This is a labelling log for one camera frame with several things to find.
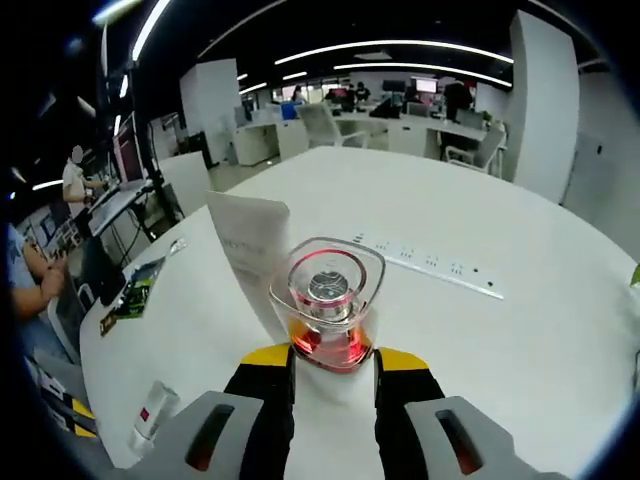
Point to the white frame office chair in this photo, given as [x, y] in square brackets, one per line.
[82, 300]

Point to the gold foil packet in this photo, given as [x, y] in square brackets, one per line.
[111, 325]

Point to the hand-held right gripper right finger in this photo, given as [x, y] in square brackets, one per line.
[405, 425]

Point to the blue storage bin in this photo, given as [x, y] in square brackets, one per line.
[292, 111]

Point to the ceiling light strip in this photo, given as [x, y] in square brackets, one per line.
[425, 67]
[395, 46]
[150, 27]

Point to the white skincare tube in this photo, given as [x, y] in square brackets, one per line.
[250, 235]

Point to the white standing desk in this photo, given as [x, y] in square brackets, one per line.
[120, 197]

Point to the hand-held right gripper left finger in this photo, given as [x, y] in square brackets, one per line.
[270, 425]

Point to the white power strip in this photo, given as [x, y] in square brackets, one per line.
[425, 265]

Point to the computer monitor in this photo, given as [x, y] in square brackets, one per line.
[130, 147]

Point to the person's light shirt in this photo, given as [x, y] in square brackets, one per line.
[16, 255]

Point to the white skincare bottle red band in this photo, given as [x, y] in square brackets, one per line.
[330, 295]

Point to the small clear plastic packet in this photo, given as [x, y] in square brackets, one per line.
[178, 246]

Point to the green black snack packet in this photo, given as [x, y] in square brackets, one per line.
[140, 290]

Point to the potted green plant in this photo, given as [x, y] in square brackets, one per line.
[636, 275]

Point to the white skincare bottle red label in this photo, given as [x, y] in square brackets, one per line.
[152, 415]

